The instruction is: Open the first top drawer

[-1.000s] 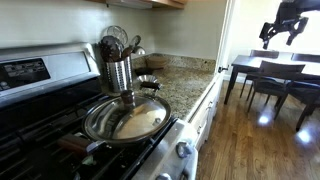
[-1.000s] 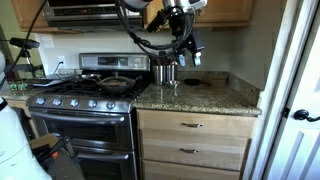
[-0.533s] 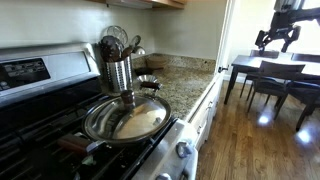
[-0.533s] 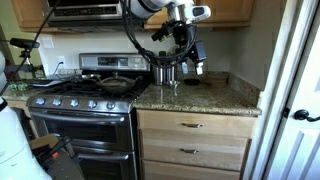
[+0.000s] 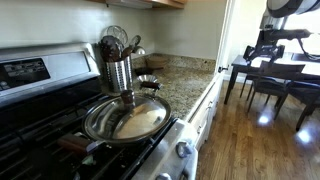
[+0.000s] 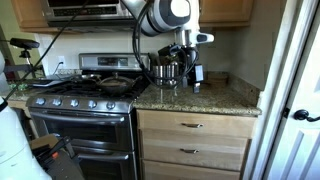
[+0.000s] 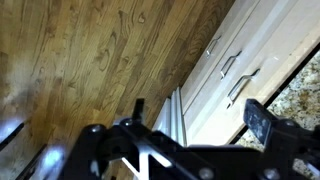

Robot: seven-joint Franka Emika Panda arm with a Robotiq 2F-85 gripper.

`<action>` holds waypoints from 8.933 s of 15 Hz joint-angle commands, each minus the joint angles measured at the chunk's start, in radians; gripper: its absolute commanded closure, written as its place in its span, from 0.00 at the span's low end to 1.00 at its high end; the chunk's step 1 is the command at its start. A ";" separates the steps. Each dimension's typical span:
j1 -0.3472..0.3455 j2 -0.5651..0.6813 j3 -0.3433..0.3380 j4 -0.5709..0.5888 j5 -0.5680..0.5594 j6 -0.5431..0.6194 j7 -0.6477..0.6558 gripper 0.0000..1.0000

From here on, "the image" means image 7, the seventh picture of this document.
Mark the light wood drawer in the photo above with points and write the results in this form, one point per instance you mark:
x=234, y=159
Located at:
x=199, y=77
x=220, y=124
x=213, y=90

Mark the white door frame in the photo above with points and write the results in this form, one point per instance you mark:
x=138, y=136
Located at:
x=173, y=116

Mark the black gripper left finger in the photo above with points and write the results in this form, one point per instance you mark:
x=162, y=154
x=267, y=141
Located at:
x=138, y=108

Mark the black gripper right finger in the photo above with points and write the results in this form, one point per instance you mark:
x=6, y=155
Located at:
x=260, y=121

